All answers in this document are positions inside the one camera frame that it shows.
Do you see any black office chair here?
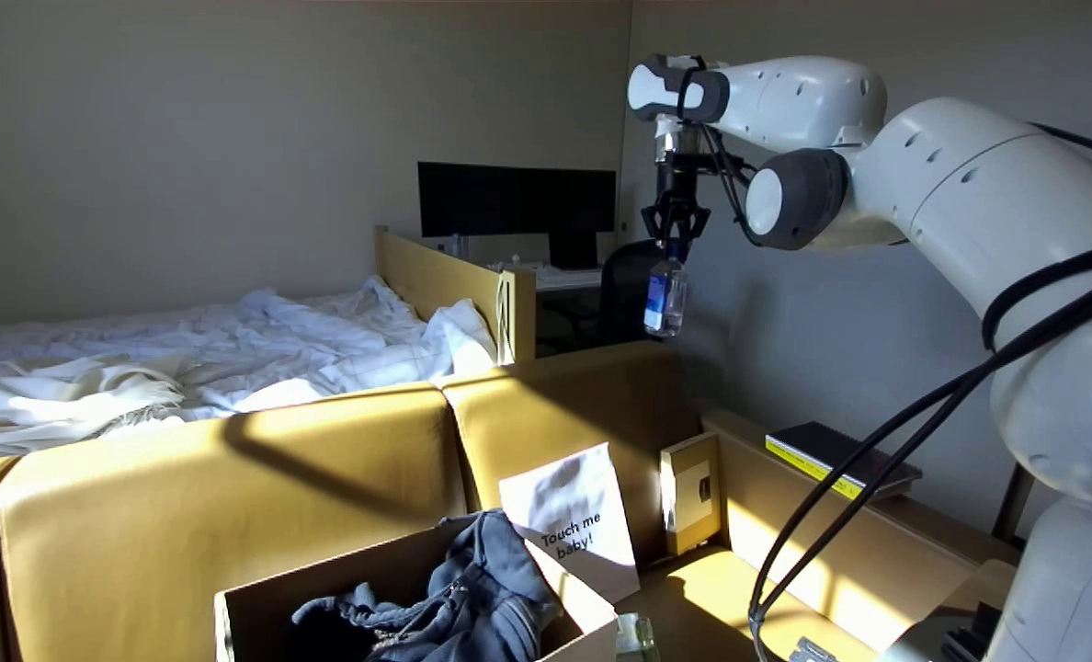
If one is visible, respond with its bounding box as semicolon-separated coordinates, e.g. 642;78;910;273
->
595;239;674;350

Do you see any black computer monitor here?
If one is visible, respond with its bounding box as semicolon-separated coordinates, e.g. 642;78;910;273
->
415;158;622;273

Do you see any white cardboard box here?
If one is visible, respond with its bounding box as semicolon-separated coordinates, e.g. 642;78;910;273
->
208;511;648;662

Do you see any white paper sign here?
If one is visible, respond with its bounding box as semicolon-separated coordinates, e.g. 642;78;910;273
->
495;441;639;569

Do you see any black book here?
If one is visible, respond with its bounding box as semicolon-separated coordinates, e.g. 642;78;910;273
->
759;418;926;502

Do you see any cardboard panel with slot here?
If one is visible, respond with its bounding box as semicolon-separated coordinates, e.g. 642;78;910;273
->
658;425;726;559

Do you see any dark blue clothing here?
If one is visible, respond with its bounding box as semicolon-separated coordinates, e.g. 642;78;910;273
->
284;507;562;662

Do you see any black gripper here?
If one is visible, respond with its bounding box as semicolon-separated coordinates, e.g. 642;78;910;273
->
636;146;714;268

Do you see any flat brown cardboard sheet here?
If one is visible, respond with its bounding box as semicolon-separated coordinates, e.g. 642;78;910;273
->
541;547;882;662

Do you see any clear bottle with blue label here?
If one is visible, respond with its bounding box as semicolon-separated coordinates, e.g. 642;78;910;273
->
639;252;690;343

